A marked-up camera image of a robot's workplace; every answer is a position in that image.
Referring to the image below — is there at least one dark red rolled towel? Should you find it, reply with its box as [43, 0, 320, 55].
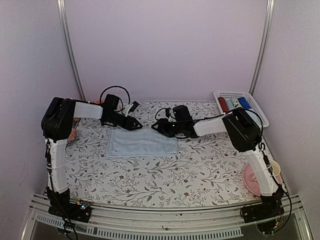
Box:
[218, 97, 229, 113]

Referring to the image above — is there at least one black left camera cable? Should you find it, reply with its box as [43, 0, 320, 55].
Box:
[99, 85, 132, 113]

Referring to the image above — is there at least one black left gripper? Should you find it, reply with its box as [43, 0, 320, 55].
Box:
[106, 111, 143, 131]

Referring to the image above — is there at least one orange patterned towel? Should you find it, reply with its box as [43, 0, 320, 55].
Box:
[91, 100, 104, 105]

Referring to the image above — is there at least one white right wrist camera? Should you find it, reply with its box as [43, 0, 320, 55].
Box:
[165, 107, 175, 122]

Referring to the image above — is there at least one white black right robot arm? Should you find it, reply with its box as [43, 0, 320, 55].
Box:
[151, 105, 285, 218]

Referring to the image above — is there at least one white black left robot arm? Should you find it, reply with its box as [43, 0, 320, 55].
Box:
[41, 94, 143, 217]

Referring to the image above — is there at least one pink saucer plate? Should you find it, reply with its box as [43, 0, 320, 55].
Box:
[242, 164, 283, 197]

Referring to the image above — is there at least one cream ceramic mug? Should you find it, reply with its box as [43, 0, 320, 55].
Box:
[270, 159, 282, 184]

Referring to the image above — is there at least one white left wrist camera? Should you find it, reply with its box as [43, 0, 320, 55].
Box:
[124, 101, 139, 117]

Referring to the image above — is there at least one light blue rolled towel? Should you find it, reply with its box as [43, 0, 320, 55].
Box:
[225, 99, 235, 112]

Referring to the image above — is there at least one right aluminium frame post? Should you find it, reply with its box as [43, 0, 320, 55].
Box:
[249, 0, 275, 96]

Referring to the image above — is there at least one panda print rolled towel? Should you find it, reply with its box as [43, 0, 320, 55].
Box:
[231, 98, 243, 109]

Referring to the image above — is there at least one aluminium frame post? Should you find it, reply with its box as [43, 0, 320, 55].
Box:
[56, 0, 86, 101]
[249, 0, 275, 96]

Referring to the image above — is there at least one white perforated plastic basket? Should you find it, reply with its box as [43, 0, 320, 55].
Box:
[213, 90, 269, 128]

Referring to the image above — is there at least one black right camera cable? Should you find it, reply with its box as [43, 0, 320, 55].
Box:
[154, 107, 293, 226]

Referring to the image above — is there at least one left aluminium frame post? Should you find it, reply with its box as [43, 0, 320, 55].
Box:
[56, 0, 86, 101]

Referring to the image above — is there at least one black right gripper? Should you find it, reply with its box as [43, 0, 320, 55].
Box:
[152, 117, 185, 137]

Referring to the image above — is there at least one aluminium front rail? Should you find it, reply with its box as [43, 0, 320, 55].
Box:
[21, 194, 316, 240]

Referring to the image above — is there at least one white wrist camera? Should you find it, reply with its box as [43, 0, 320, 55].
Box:
[165, 107, 175, 122]
[124, 101, 139, 117]

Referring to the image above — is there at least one light blue terry towel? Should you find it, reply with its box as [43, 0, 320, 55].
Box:
[106, 128, 178, 157]

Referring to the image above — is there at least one black camera cable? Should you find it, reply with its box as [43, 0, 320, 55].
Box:
[154, 107, 293, 226]
[99, 85, 132, 113]

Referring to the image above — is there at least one dark blue rolled towel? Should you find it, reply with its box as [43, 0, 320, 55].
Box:
[238, 97, 252, 110]

